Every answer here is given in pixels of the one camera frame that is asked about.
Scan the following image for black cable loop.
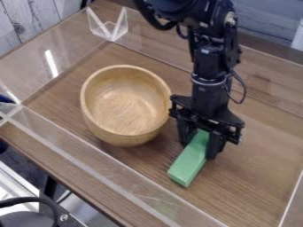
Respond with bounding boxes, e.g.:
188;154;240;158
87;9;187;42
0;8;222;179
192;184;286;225
0;196;59;227

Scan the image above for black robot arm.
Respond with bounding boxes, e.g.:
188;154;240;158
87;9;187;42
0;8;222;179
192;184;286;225
133;0;246;160

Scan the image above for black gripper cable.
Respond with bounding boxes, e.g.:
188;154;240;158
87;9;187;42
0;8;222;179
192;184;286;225
224;68;248;105

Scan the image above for blue object at edge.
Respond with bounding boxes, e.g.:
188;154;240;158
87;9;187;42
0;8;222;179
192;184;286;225
0;94;16;104

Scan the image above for green rectangular block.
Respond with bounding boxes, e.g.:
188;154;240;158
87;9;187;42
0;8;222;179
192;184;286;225
167;130;208;187

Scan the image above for clear acrylic tray walls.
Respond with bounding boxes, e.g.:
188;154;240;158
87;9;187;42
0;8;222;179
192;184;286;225
0;2;303;227

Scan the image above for clear acrylic corner bracket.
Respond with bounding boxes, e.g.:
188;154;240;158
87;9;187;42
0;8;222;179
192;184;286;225
87;7;128;42

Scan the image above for brown wooden bowl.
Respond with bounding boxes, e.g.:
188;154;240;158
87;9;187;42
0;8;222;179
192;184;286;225
79;65;172;146

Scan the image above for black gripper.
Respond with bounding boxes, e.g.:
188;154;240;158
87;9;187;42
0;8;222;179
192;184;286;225
170;74;246;160

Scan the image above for black metal table frame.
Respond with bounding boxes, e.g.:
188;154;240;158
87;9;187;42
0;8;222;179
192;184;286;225
39;176;88;227

